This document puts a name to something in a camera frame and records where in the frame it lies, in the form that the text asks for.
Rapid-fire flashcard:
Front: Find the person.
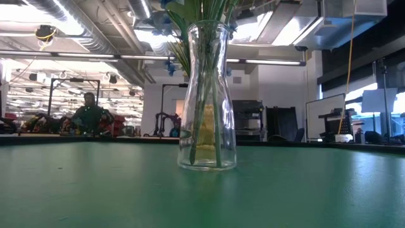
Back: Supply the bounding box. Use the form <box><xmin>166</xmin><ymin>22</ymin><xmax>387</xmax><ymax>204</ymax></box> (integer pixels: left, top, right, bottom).
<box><xmin>71</xmin><ymin>91</ymin><xmax>115</xmax><ymax>136</ymax></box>

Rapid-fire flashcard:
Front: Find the black stand post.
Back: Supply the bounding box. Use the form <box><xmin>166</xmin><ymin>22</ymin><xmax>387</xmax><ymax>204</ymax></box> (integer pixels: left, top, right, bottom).
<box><xmin>160</xmin><ymin>82</ymin><xmax>189</xmax><ymax>137</ymax></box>

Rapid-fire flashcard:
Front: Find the white sheet on tripod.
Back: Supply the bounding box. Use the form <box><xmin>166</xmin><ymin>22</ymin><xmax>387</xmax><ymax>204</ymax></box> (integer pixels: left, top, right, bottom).
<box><xmin>361</xmin><ymin>87</ymin><xmax>399</xmax><ymax>114</ymax></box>

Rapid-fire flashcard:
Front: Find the black gantry frame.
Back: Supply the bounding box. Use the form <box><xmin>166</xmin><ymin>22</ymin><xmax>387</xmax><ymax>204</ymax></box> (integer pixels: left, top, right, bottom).
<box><xmin>47</xmin><ymin>77</ymin><xmax>101</xmax><ymax>118</ymax></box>

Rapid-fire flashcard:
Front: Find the yellow glass vase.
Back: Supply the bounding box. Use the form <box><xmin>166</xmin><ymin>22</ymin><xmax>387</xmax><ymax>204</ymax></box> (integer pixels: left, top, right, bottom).
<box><xmin>197</xmin><ymin>103</ymin><xmax>219</xmax><ymax>151</ymax></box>

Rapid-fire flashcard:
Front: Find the black tripod stand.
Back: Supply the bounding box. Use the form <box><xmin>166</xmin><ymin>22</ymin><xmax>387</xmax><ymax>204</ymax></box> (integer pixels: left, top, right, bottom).
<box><xmin>378</xmin><ymin>58</ymin><xmax>390</xmax><ymax>134</ymax></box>

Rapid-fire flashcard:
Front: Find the black office chair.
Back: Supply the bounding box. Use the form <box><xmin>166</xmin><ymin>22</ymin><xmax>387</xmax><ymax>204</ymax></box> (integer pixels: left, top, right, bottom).
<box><xmin>265</xmin><ymin>106</ymin><xmax>306</xmax><ymax>143</ymax></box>

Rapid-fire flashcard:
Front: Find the black cabinet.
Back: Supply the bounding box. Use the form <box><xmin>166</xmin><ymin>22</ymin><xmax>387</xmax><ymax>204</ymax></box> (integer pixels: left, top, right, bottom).
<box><xmin>234</xmin><ymin>99</ymin><xmax>265</xmax><ymax>142</ymax></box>

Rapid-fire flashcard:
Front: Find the yellow hanging cable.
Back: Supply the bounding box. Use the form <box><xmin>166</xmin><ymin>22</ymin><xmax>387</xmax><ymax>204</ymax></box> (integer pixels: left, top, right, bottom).
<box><xmin>337</xmin><ymin>0</ymin><xmax>358</xmax><ymax>136</ymax></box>

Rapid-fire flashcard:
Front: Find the clear glass vase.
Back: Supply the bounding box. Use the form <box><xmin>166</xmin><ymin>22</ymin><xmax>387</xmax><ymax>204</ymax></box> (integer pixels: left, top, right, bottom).
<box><xmin>177</xmin><ymin>20</ymin><xmax>238</xmax><ymax>172</ymax></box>

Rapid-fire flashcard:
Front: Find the silver ventilation duct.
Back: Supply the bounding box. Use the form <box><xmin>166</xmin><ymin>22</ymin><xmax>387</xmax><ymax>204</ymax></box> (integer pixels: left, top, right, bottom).
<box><xmin>28</xmin><ymin>0</ymin><xmax>153</xmax><ymax>86</ymax></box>

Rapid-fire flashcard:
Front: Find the black ceiling dome device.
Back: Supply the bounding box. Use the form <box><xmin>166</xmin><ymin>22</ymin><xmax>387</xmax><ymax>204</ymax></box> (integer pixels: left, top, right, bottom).
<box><xmin>34</xmin><ymin>24</ymin><xmax>58</xmax><ymax>44</ymax></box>

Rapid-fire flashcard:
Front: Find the black perforated rack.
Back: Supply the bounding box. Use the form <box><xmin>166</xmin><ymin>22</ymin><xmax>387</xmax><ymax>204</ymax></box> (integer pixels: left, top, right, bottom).
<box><xmin>318</xmin><ymin>108</ymin><xmax>358</xmax><ymax>142</ymax></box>

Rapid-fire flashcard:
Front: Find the green table mat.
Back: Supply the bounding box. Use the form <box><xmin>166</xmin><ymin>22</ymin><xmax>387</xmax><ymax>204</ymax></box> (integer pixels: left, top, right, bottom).
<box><xmin>0</xmin><ymin>141</ymin><xmax>405</xmax><ymax>228</ymax></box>

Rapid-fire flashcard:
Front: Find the long ceiling light bar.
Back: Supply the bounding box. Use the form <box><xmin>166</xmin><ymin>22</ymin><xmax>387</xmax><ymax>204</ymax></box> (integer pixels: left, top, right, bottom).
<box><xmin>0</xmin><ymin>49</ymin><xmax>307</xmax><ymax>67</ymax></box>

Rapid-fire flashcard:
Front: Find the silver ceiling air unit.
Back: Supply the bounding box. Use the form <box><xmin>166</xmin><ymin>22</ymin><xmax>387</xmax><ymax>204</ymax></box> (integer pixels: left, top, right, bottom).
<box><xmin>232</xmin><ymin>0</ymin><xmax>389</xmax><ymax>51</ymax></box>

